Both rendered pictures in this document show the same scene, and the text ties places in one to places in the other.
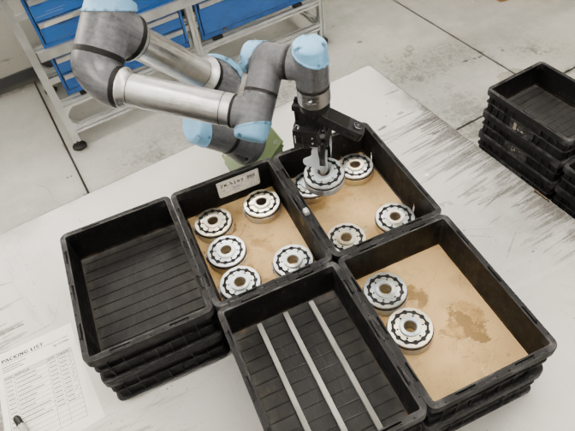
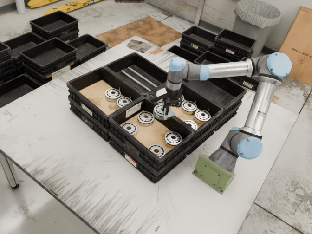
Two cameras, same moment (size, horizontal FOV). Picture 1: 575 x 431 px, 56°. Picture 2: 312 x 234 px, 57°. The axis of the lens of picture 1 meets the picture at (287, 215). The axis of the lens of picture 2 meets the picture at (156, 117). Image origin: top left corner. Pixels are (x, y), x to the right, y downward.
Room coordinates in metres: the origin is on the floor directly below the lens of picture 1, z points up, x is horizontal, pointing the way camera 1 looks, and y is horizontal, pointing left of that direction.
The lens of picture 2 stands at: (1.87, -0.85, 2.09)
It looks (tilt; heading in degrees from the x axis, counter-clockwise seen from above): 44 degrees down; 143
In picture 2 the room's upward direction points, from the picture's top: 10 degrees clockwise
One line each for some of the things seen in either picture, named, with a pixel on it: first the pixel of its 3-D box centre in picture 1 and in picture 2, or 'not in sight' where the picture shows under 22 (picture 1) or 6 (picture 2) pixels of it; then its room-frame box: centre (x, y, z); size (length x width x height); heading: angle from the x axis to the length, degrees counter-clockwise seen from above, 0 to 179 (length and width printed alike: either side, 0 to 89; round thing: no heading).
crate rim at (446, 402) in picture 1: (438, 302); (105, 90); (0.58, -0.29, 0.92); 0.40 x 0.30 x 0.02; 17
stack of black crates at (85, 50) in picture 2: not in sight; (83, 59); (-0.62, -0.01, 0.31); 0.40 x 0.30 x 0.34; 114
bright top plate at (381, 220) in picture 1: (394, 217); (128, 128); (0.88, -0.28, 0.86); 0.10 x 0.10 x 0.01
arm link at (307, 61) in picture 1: (310, 64); (177, 70); (0.98, -0.10, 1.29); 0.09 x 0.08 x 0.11; 61
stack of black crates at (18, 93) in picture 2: not in sight; (17, 100); (-0.30, -0.74, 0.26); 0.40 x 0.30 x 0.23; 114
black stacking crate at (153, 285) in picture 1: (139, 284); (210, 91); (0.80, 0.39, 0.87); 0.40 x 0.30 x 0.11; 17
